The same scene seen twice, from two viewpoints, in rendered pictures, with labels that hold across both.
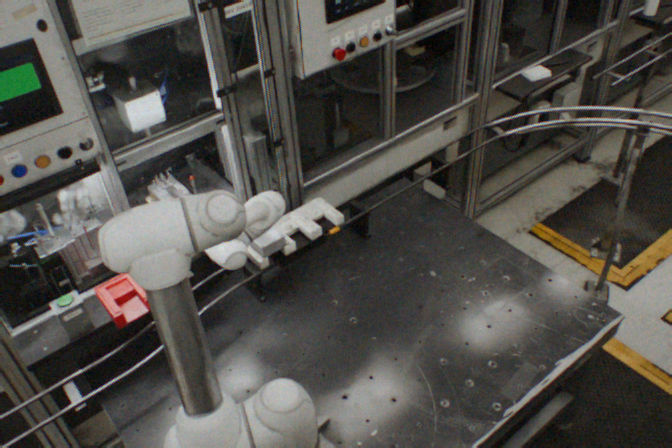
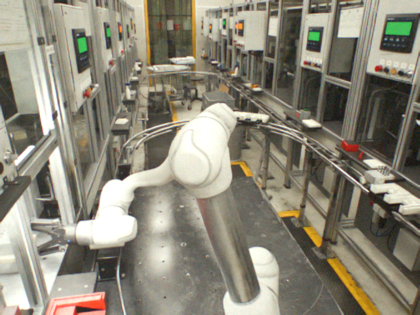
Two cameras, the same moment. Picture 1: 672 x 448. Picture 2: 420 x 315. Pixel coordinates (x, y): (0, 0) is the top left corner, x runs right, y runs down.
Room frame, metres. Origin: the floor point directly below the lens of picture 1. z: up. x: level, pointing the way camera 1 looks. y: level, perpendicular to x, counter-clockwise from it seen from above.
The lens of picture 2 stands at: (0.69, 1.07, 1.73)
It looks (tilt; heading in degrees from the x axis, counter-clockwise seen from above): 22 degrees down; 296
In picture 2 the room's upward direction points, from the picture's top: straight up
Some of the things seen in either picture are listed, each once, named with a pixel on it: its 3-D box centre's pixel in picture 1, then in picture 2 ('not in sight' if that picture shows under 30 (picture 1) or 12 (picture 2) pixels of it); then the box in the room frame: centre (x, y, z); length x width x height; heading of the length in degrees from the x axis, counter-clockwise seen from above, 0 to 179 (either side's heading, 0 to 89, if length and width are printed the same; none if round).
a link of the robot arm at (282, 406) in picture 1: (282, 416); (257, 277); (0.92, 0.18, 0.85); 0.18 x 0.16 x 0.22; 106
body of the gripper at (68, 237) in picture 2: not in sight; (65, 235); (1.58, 0.45, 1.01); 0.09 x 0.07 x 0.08; 36
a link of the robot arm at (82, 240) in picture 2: not in sight; (86, 232); (1.52, 0.41, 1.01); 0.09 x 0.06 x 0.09; 126
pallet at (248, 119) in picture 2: not in sight; (249, 119); (1.66, -1.81, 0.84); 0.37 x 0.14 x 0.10; 4
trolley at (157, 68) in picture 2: not in sight; (169, 86); (4.34, -4.48, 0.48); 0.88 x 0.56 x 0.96; 54
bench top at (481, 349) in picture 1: (351, 341); (195, 253); (1.30, -0.03, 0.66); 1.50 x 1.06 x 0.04; 126
